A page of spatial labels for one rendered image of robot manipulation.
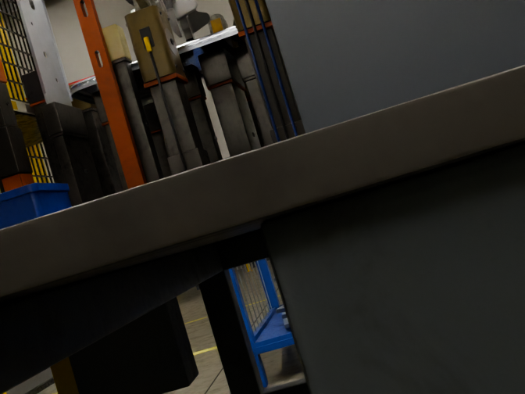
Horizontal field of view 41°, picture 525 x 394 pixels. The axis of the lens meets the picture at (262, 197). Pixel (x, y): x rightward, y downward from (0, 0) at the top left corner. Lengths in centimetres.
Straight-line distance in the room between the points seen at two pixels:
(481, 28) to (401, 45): 6
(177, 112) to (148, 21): 15
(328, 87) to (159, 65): 64
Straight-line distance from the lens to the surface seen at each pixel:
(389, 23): 56
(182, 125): 115
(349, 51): 56
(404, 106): 41
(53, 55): 152
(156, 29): 117
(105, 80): 123
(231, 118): 126
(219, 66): 128
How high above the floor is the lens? 65
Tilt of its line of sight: 3 degrees up
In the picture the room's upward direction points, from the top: 17 degrees counter-clockwise
